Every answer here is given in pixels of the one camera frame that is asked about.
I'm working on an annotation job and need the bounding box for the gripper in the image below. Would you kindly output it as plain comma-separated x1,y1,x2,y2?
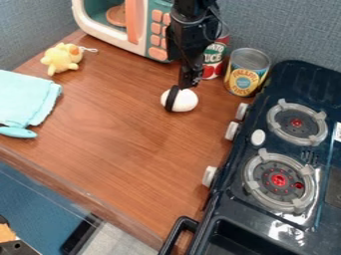
165,7,223,90

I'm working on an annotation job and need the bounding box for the white toy with black band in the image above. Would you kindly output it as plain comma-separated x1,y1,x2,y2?
160,85,200,114

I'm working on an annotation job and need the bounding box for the red tomato can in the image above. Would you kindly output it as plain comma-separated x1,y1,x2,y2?
200,33,232,81

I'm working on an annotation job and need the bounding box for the yellow can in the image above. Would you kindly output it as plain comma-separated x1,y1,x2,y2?
222,47,273,99

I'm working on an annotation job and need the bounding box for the toy microwave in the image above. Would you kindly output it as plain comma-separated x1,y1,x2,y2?
70,0,179,64

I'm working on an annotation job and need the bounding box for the toy stove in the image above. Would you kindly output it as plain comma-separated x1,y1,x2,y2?
157,59,341,255

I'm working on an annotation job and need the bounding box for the yellow plush duck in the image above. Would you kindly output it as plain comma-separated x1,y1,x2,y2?
40,42,101,77

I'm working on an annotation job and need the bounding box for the light blue cloth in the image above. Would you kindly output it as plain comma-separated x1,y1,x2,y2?
0,69,65,129

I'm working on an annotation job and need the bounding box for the light blue tool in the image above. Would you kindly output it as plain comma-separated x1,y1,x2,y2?
0,126,39,139

